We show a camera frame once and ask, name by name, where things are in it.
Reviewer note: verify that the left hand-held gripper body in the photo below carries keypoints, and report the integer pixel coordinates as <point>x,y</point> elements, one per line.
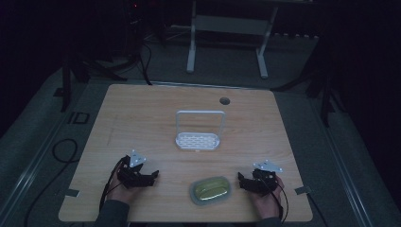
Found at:
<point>134,176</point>

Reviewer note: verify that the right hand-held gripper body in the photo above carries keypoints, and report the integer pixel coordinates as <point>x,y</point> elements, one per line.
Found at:
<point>263,181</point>

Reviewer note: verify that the person's left hand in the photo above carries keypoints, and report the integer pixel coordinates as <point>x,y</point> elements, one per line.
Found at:
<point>121,192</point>

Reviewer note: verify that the person's right hand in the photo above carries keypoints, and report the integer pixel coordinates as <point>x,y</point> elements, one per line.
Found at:
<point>266,203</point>

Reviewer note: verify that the green soap bar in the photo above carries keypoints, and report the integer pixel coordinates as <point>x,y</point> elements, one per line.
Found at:
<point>210,189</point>

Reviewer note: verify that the grey tape piece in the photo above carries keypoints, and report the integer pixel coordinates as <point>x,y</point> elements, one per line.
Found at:
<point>303,190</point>
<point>72,192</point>

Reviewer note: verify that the black tripod stand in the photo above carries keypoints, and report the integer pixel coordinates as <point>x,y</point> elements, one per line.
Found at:
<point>66,85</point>
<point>324,94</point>

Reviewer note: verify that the white metal desk frame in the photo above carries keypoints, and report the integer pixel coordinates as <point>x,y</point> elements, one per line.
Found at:
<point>227,23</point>

